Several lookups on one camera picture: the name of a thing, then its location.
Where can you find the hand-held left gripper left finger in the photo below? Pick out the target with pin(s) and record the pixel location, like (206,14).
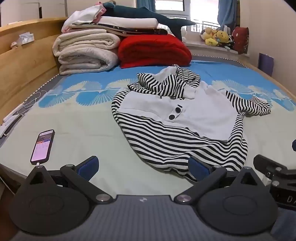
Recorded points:
(89,165)

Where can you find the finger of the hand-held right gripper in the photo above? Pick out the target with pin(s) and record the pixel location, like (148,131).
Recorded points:
(266,165)
(294,144)

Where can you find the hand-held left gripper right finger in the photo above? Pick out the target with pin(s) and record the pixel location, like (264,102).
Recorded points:
(198,169)

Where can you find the black white striped hoodie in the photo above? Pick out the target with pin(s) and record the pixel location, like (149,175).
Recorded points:
(203,111)

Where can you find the white and pink clothes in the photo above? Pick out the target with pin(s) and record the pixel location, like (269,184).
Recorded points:
(83,14)

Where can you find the person's blue clothing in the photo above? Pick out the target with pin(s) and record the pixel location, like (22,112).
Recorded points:
(285,222)

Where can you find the black smartphone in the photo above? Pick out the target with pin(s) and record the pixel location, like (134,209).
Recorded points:
(41,148)

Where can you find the purple box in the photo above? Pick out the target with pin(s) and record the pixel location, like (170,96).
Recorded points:
(266,64)

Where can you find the white power strip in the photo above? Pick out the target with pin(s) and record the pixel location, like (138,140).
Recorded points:
(10,118)

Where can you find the white folded quilt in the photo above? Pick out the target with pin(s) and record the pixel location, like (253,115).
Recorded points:
(85,53)

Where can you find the white windowsill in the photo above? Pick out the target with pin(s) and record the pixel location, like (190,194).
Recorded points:
(208,48)

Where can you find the red folded blanket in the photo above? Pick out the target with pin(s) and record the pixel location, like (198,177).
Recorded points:
(152,51)

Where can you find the yellow bear plush toy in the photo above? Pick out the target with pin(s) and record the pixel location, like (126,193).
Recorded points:
(224,38)

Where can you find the yellow duck plush toy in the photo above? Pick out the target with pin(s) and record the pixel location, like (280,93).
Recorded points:
(209,37)

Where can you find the tissue pack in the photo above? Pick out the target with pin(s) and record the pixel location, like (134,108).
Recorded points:
(25,38)

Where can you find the blue curtain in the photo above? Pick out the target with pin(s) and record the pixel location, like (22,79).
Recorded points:
(229,14)
(145,5)

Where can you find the white folded sheet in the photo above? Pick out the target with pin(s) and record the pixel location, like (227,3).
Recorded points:
(129,22)

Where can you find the window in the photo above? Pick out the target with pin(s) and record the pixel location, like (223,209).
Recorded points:
(203,11)

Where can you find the dark teal shark plush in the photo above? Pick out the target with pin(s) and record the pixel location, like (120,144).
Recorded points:
(138,14)

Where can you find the wooden bed frame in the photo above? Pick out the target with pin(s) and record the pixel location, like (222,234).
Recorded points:
(23,69)

